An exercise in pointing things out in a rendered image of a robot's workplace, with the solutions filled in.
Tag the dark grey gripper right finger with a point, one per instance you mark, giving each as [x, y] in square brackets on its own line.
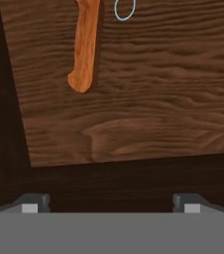
[188, 200]

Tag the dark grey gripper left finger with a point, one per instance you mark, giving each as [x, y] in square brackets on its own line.
[34, 201]

